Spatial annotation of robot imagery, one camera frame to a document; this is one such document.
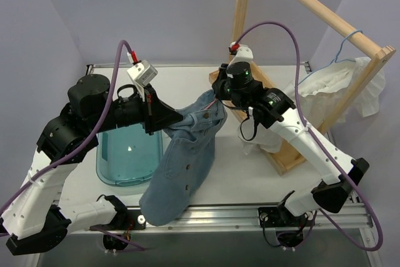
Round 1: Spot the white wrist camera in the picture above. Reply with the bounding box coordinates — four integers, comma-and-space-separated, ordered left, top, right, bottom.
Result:
127, 51, 158, 101
228, 41, 254, 66

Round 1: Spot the blue wire hanger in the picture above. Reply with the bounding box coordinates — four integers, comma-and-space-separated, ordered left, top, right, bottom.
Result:
299, 29, 363, 84

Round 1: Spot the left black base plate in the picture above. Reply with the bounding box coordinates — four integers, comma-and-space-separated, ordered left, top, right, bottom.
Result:
89, 208, 146, 231

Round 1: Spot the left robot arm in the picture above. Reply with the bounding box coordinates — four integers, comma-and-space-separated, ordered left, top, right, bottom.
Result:
1, 74, 183, 256

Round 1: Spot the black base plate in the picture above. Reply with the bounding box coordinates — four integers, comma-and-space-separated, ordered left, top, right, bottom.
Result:
89, 208, 146, 231
257, 206, 301, 228

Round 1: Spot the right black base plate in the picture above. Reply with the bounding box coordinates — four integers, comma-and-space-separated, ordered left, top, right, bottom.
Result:
257, 206, 301, 228

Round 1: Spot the wooden clothes rack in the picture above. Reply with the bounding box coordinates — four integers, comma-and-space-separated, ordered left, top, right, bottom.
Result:
208, 0, 396, 176

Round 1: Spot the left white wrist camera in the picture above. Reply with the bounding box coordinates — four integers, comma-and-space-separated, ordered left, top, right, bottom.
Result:
127, 51, 158, 101

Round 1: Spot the pink wire hanger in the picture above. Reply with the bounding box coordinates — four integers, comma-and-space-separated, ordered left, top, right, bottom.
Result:
203, 98, 219, 111

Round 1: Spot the teal plastic tray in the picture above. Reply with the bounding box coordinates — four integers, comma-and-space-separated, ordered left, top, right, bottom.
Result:
96, 124, 164, 186

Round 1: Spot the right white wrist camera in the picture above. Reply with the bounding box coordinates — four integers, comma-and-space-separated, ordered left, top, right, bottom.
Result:
228, 41, 254, 66

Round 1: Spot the aluminium front rail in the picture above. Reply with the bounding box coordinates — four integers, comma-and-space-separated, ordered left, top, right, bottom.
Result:
34, 203, 374, 235

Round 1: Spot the white garment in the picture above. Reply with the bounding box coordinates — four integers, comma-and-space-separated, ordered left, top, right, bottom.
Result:
237, 57, 386, 154

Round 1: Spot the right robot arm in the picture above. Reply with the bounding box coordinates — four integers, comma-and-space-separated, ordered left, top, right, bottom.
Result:
212, 62, 369, 225

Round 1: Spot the blue denim skirt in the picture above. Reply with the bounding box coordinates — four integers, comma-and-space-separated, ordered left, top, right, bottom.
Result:
139, 90, 227, 226

